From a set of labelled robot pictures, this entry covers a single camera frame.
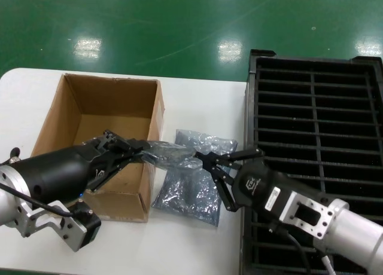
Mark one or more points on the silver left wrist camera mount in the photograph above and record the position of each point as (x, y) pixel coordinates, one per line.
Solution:
(68, 233)

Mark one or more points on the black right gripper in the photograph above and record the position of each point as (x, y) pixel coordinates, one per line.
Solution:
(257, 188)

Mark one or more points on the brown cardboard box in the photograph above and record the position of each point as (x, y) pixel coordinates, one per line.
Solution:
(113, 101)

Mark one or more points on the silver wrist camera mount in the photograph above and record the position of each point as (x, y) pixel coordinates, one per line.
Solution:
(68, 233)
(324, 215)

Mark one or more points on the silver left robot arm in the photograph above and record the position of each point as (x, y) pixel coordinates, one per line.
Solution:
(9, 179)

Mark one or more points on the translucent grey antistatic bag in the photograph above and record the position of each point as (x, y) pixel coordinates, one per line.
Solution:
(155, 148)

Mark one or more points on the crinkled silver antistatic bag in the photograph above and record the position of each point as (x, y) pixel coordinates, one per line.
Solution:
(191, 194)

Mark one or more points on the black slotted plastic container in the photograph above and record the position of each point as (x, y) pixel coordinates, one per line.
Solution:
(249, 107)

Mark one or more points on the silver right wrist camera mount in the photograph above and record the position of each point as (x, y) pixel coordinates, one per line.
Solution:
(324, 215)

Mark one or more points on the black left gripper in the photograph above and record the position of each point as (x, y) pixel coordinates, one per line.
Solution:
(54, 173)

